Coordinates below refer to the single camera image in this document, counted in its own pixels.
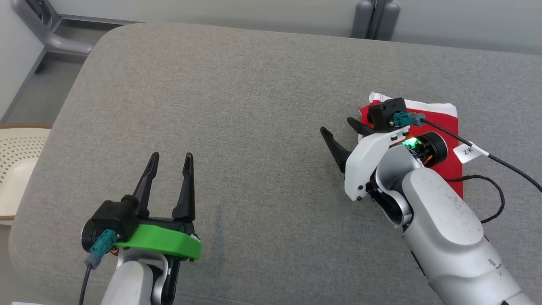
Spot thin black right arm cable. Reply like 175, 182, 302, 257
445, 175, 505, 224

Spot teal right cable connector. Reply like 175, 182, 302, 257
392, 111, 426, 128

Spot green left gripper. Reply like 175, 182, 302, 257
81, 152, 202, 261

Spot black left camera cable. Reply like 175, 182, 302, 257
78, 265, 93, 305

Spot teal left cable connector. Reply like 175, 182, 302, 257
85, 229, 118, 270

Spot teal cable connector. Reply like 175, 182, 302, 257
85, 229, 118, 270
392, 111, 426, 128

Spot black camera cable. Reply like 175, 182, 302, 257
421, 119, 542, 192
78, 265, 93, 305

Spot grey partition post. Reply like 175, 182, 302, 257
351, 0, 401, 42

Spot cream perforated laundry basket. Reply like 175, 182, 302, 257
0, 123, 53, 226

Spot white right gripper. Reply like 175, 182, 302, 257
320, 117, 448, 202

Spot red and white garment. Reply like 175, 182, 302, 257
358, 91, 464, 200

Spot black right camera cable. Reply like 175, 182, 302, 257
421, 119, 542, 192

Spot grey metal frame foot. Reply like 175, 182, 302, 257
12, 0, 142, 58

